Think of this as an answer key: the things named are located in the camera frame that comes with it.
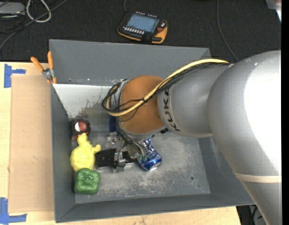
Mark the blue and silver crushed can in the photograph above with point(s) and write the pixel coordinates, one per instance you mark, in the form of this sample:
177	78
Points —
151	159

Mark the black and red tape measure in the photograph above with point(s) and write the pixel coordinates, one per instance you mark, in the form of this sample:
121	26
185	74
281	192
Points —
79	126

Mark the blue block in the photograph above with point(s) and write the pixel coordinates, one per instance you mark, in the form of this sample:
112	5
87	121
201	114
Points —
112	124

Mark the grey metal bin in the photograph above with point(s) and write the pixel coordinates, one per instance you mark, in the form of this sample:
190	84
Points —
172	179

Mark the brown cardboard board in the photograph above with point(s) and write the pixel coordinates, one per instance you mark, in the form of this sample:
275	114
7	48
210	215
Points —
29	144

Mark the green toy bell pepper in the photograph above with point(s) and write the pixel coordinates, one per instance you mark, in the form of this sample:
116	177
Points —
86	181

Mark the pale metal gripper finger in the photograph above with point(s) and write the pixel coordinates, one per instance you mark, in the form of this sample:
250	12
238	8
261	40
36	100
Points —
112	140
119	164

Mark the yellow toy turtle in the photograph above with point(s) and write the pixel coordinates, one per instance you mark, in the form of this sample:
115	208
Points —
83	155

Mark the black box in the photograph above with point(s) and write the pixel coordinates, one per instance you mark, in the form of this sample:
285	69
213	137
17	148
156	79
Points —
104	158

